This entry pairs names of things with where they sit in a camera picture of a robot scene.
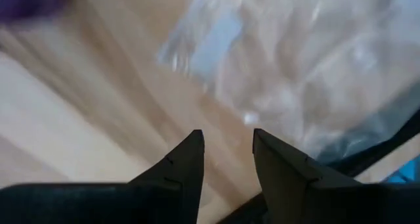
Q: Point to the clear plastic zip bag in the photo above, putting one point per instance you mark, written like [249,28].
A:
[295,59]

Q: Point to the purple bandage roll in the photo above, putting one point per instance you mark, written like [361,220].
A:
[26,2]

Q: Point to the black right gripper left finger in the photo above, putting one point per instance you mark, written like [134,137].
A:
[177,184]

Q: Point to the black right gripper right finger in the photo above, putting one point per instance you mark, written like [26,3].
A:
[288,184]

